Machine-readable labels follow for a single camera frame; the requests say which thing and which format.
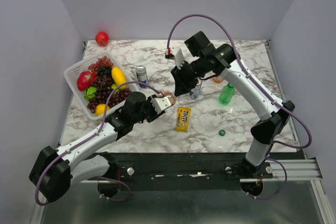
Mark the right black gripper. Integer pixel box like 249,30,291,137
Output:
169,57,206,97

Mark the orange bottle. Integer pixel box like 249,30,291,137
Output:
164,92,177,106
212,76,224,83

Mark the orange bottle front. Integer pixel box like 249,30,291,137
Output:
212,76,224,83

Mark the green plastic bottle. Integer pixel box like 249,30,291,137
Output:
218,83,235,105

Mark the green bottle cap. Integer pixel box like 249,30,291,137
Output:
218,130,226,136

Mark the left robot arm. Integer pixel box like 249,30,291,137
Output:
29,92,172,206

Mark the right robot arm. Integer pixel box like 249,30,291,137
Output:
166,31,295,178

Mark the blue silver can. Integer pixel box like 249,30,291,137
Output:
189,79,202,100
135,66,148,88

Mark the yellow candy bag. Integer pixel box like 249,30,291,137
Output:
175,107,191,132

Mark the green apple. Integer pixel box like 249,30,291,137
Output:
111,83,119,94

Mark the yellow mango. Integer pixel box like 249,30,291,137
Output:
111,67,127,86

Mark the yellow lemon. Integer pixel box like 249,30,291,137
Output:
95,104,110,115

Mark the purple grape bunch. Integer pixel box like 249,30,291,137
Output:
87,76,131,114

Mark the black grape bunch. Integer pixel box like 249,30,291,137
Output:
97,66,112,76

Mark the green round fruit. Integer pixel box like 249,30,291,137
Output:
84,86,97,101

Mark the red grape bunch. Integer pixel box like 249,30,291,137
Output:
88,56,114,72

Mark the red dragon fruit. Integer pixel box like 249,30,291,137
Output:
77,70,97,91

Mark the white plastic fruit basket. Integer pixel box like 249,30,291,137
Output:
64,50,133,120

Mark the red apple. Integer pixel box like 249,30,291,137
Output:
95,31,109,47

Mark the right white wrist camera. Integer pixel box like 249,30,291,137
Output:
165,48,185,69

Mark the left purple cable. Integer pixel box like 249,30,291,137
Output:
35,81,165,206

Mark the purple cable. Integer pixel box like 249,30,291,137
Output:
35,81,165,206
166,14,313,200

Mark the black base frame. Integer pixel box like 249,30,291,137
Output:
86,152,274,191

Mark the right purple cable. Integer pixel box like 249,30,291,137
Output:
166,14,313,200

